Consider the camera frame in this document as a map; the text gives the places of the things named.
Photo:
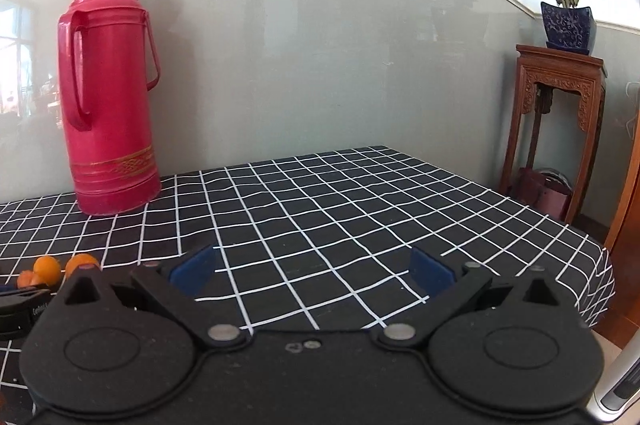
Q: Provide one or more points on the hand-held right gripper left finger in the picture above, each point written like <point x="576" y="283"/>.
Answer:
<point x="192" y="270"/>

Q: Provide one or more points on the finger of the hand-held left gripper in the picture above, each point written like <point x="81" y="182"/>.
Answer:
<point x="20" y="296"/>

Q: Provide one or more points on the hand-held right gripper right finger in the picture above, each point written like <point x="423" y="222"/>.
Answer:
<point x="430" y="272"/>

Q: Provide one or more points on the orange dried persimmon piece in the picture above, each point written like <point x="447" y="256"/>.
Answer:
<point x="25" y="279"/>

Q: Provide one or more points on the small orange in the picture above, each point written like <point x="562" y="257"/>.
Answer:
<point x="46" y="269"/>
<point x="82" y="262"/>

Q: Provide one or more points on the black white checked tablecloth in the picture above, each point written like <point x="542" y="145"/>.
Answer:
<point x="325" y="215"/>

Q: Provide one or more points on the maroon bag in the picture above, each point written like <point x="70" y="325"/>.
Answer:
<point x="542" y="192"/>

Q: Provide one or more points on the red thermos flask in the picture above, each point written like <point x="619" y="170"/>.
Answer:
<point x="107" y="105"/>

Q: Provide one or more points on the brown wooden door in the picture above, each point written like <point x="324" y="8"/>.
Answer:
<point x="625" y="215"/>

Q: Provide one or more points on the carved wooden plant stand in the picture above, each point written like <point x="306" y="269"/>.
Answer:
<point x="555" y="105"/>

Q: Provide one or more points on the silver white appliance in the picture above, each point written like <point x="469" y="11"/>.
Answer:
<point x="617" y="390"/>

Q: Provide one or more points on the blue patterned plant pot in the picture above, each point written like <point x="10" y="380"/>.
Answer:
<point x="567" y="25"/>

